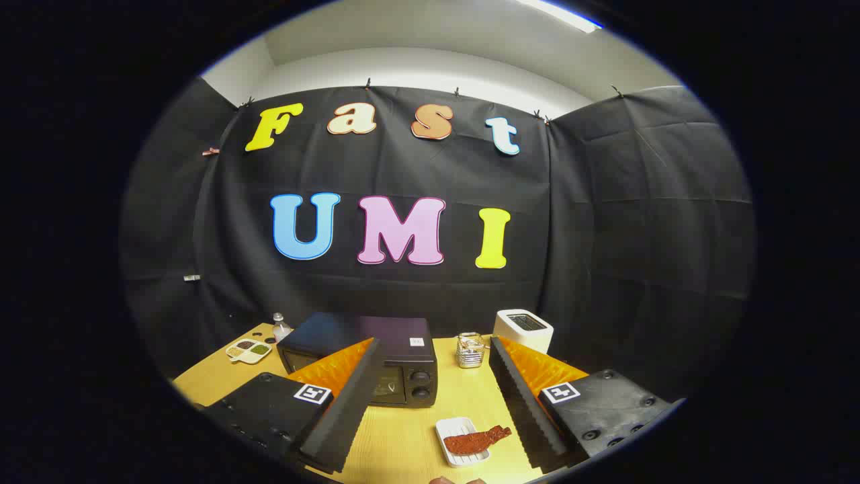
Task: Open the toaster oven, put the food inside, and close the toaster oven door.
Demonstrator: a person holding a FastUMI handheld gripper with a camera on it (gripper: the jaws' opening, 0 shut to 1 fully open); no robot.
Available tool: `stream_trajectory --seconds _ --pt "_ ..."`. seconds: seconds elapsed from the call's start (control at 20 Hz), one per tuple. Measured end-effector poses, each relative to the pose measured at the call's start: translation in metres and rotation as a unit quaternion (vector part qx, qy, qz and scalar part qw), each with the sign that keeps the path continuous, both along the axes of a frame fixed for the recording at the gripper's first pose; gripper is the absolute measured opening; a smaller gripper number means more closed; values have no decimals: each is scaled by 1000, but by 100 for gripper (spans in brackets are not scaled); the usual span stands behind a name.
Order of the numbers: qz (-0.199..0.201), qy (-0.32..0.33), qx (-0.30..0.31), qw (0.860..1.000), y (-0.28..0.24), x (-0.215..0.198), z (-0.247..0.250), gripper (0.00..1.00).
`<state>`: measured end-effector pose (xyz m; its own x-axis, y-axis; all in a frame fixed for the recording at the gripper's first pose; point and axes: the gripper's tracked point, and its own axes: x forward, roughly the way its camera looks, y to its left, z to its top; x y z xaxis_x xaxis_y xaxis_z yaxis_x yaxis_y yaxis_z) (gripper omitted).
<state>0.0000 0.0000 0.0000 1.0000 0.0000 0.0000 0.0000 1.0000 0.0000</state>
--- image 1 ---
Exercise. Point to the divided condiment dish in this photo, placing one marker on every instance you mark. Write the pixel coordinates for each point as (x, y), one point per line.
(248, 350)

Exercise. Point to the black toaster oven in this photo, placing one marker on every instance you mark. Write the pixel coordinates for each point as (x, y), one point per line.
(376, 333)

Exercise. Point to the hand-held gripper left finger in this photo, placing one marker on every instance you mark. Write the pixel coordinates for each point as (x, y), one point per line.
(349, 410)

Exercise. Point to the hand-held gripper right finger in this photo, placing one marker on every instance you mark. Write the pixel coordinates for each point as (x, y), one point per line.
(521, 403)

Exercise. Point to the clear shaker bottle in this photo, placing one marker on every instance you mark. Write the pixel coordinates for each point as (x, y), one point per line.
(281, 329)

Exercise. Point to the white toaster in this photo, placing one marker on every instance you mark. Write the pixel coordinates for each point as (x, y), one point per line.
(523, 329)

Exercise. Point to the reddish brown meat slice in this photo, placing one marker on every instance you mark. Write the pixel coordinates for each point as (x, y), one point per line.
(470, 441)

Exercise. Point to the white ridged plate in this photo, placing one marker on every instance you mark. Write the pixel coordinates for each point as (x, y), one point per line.
(451, 427)

